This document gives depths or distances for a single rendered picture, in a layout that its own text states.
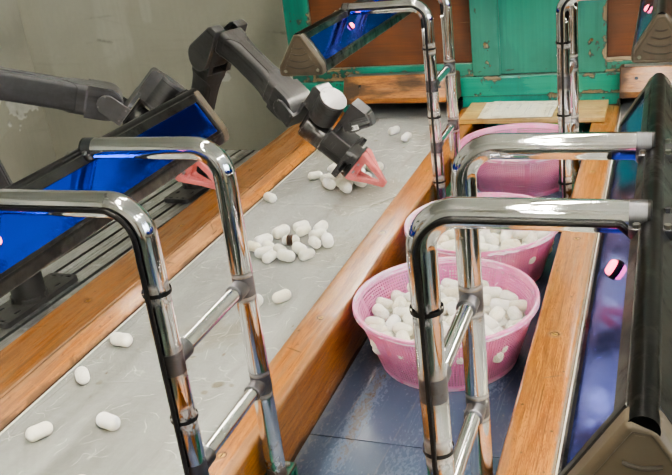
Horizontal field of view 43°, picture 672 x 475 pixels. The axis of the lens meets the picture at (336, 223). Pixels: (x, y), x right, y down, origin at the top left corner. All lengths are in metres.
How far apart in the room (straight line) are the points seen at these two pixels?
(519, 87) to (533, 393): 1.25
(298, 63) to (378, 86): 0.78
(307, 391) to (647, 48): 0.69
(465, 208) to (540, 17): 1.55
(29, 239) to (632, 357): 0.56
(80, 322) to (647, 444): 1.06
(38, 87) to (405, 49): 1.01
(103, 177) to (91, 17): 2.85
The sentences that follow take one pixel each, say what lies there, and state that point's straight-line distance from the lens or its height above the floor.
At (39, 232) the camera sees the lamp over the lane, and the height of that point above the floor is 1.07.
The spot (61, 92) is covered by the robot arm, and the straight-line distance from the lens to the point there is 1.55.
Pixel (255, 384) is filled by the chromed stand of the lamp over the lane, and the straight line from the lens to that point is 0.93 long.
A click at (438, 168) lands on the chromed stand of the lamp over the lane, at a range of 1.66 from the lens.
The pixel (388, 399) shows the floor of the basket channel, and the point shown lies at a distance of 1.19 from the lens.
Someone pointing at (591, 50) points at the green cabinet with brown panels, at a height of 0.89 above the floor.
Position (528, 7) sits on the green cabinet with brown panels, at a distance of 2.13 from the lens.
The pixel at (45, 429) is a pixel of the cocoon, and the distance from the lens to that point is 1.14.
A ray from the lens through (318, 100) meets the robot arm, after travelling 1.67.
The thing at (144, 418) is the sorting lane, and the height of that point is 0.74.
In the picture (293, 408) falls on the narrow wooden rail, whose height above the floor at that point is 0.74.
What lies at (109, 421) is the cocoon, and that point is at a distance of 1.11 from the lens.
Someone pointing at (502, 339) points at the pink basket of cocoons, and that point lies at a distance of 1.15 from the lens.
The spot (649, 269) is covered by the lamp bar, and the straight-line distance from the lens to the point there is 0.52.
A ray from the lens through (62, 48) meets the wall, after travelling 3.89.
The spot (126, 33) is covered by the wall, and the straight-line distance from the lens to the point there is 3.65.
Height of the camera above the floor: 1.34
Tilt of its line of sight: 22 degrees down
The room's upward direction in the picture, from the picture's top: 7 degrees counter-clockwise
